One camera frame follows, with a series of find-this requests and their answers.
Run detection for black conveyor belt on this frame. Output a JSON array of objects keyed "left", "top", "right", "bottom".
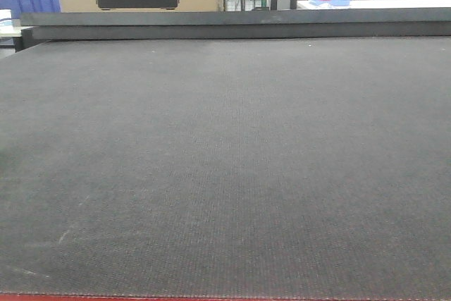
[{"left": 1, "top": 37, "right": 450, "bottom": 300}]

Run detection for blue tray far table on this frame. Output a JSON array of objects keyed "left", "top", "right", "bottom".
[{"left": 309, "top": 0, "right": 351, "bottom": 8}]

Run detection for white table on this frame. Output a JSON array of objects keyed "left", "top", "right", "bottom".
[
  {"left": 0, "top": 9, "right": 21, "bottom": 38},
  {"left": 297, "top": 0, "right": 450, "bottom": 10}
]

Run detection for white table far left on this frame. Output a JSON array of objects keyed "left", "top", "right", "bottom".
[{"left": 0, "top": 9, "right": 21, "bottom": 38}]

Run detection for black conveyor end rail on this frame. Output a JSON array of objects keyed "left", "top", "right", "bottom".
[{"left": 20, "top": 8, "right": 450, "bottom": 41}]

